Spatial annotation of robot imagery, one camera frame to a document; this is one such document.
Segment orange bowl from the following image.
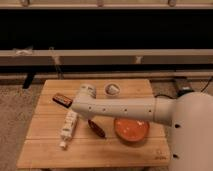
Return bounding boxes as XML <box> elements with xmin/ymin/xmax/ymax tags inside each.
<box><xmin>114</xmin><ymin>118</ymin><xmax>149</xmax><ymax>142</ymax></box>

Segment white paper cup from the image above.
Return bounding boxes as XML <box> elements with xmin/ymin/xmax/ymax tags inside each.
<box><xmin>104</xmin><ymin>83</ymin><xmax>120</xmax><ymax>97</ymax></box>

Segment black power adapter box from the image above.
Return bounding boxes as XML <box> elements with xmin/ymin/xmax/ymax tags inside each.
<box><xmin>178</xmin><ymin>86</ymin><xmax>194</xmax><ymax>95</ymax></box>

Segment dark red dried pepper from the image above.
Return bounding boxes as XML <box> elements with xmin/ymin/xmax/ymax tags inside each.
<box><xmin>88</xmin><ymin>120</ymin><xmax>106</xmax><ymax>138</ymax></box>

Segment black cable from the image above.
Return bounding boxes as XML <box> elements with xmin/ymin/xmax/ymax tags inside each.
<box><xmin>153</xmin><ymin>77</ymin><xmax>213</xmax><ymax>100</ymax></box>

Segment dark candy bar wrapper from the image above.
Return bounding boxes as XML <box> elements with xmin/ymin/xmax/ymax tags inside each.
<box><xmin>52</xmin><ymin>93</ymin><xmax>73</xmax><ymax>108</ymax></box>

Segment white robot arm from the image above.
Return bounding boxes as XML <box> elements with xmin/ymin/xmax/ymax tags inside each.
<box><xmin>71</xmin><ymin>84</ymin><xmax>213</xmax><ymax>171</ymax></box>

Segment white plastic bottle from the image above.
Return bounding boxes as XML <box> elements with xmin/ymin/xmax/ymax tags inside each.
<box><xmin>59</xmin><ymin>110</ymin><xmax>78</xmax><ymax>150</ymax></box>

